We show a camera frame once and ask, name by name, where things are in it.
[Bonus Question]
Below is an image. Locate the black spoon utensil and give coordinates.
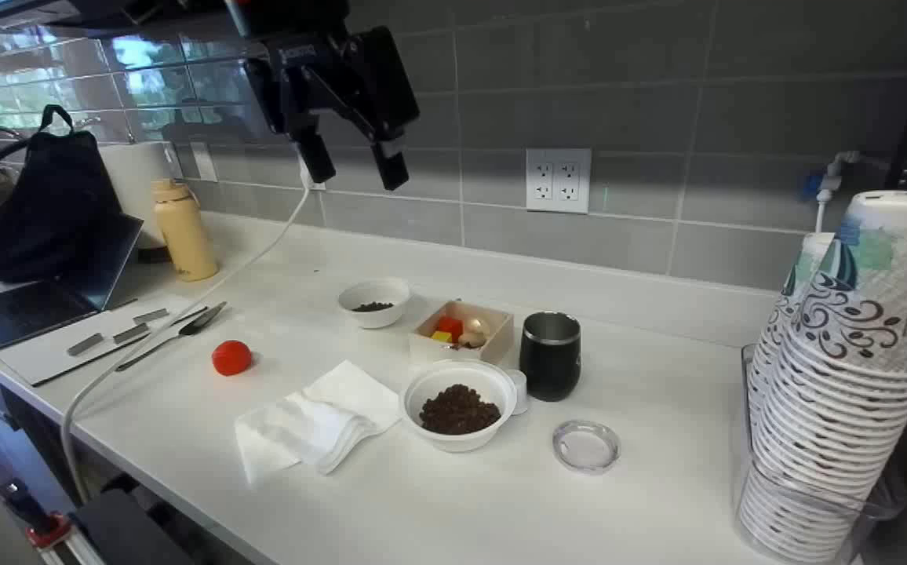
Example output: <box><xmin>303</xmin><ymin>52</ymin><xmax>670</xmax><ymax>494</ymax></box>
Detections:
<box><xmin>113</xmin><ymin>302</ymin><xmax>226</xmax><ymax>372</ymax></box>

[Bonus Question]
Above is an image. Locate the white bowl with brown food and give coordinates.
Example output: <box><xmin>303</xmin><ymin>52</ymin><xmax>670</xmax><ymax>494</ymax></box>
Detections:
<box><xmin>403</xmin><ymin>362</ymin><xmax>527</xmax><ymax>454</ymax></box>

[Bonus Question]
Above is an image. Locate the yellow mustard squeeze bottle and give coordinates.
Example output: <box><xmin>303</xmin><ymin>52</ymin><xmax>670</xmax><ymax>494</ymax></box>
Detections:
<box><xmin>151</xmin><ymin>177</ymin><xmax>220</xmax><ymax>278</ymax></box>

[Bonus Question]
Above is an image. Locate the red tomato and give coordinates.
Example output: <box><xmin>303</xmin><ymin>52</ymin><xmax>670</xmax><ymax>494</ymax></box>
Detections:
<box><xmin>210</xmin><ymin>339</ymin><xmax>255</xmax><ymax>375</ymax></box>

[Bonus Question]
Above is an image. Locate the white paper towel roll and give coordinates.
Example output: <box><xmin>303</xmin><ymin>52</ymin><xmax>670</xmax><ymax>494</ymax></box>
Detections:
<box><xmin>102</xmin><ymin>142</ymin><xmax>181</xmax><ymax>249</ymax></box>

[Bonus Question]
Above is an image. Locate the small white bowl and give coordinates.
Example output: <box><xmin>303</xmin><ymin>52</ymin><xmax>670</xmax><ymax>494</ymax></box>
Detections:
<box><xmin>337</xmin><ymin>278</ymin><xmax>410</xmax><ymax>328</ymax></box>

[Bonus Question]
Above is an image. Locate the black metal cup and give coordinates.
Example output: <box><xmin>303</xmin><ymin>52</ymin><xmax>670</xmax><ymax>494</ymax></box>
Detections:
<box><xmin>517</xmin><ymin>311</ymin><xmax>582</xmax><ymax>402</ymax></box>

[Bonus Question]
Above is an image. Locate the white wall outlet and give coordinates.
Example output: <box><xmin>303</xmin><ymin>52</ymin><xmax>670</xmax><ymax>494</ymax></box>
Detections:
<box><xmin>525</xmin><ymin>147</ymin><xmax>591</xmax><ymax>214</ymax></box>

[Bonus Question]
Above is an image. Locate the short patterned paper cup stack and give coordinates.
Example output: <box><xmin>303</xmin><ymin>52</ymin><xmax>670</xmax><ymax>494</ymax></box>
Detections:
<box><xmin>775</xmin><ymin>231</ymin><xmax>836</xmax><ymax>324</ymax></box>

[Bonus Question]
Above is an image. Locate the white power cable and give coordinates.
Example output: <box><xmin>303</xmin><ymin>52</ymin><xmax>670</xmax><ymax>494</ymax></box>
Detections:
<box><xmin>60</xmin><ymin>167</ymin><xmax>319</xmax><ymax>506</ymax></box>

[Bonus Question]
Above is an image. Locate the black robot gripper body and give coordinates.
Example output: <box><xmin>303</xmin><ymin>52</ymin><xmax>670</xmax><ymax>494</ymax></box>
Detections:
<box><xmin>241</xmin><ymin>25</ymin><xmax>420</xmax><ymax>136</ymax></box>

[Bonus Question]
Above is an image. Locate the small wooden box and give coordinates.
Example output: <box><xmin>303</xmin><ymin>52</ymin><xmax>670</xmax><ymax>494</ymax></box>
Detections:
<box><xmin>410</xmin><ymin>302</ymin><xmax>514</xmax><ymax>364</ymax></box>

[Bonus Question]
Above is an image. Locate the tall patterned paper cup stack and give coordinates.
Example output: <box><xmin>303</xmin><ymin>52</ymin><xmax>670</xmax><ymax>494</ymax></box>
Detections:
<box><xmin>738</xmin><ymin>189</ymin><xmax>907</xmax><ymax>565</ymax></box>

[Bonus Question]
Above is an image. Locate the black backpack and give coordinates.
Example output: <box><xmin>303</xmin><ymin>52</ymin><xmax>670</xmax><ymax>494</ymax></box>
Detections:
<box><xmin>0</xmin><ymin>102</ymin><xmax>123</xmax><ymax>283</ymax></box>

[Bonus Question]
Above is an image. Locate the white folded napkin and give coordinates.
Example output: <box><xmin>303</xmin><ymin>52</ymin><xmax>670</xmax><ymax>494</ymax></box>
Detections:
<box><xmin>236</xmin><ymin>362</ymin><xmax>400</xmax><ymax>486</ymax></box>

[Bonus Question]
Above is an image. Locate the laptop computer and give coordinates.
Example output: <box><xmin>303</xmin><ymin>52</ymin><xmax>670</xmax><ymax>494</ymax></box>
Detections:
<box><xmin>0</xmin><ymin>215</ymin><xmax>140</xmax><ymax>348</ymax></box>

